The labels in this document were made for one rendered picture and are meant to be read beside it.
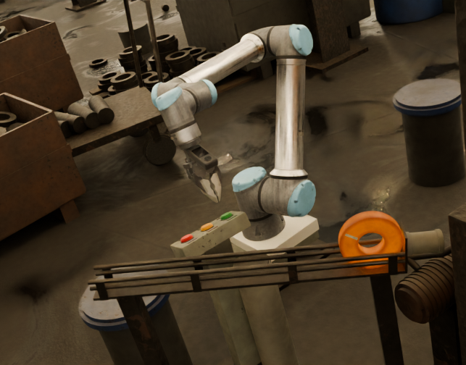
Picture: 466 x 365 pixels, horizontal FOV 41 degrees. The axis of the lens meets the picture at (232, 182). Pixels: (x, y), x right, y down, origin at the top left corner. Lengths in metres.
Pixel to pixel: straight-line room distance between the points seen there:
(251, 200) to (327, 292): 0.48
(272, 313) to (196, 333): 0.63
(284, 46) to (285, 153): 0.41
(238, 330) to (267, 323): 0.22
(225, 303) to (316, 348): 0.42
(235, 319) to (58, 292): 1.17
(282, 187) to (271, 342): 0.66
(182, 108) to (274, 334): 0.76
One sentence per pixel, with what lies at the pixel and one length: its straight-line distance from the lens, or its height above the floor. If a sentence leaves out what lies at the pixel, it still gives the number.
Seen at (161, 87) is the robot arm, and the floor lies 0.97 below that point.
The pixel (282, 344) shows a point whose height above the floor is 0.22.
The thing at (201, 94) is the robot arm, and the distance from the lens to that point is 2.03.
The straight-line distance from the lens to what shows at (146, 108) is 3.92.
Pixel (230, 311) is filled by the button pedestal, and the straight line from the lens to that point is 2.15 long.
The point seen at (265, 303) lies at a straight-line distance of 1.96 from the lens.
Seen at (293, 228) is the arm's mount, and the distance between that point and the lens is 2.66.
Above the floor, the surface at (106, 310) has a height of 0.43.
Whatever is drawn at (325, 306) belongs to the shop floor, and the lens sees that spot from 2.51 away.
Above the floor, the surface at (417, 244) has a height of 0.68.
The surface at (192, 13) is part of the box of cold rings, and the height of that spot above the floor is 0.49.
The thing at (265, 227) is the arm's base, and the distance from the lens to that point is 2.62.
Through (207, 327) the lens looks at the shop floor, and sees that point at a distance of 2.56.
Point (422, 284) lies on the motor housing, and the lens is 1.74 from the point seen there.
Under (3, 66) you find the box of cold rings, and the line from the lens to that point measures 4.95.
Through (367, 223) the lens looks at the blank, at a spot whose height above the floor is 0.77.
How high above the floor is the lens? 1.66
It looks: 29 degrees down
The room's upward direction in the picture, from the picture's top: 16 degrees counter-clockwise
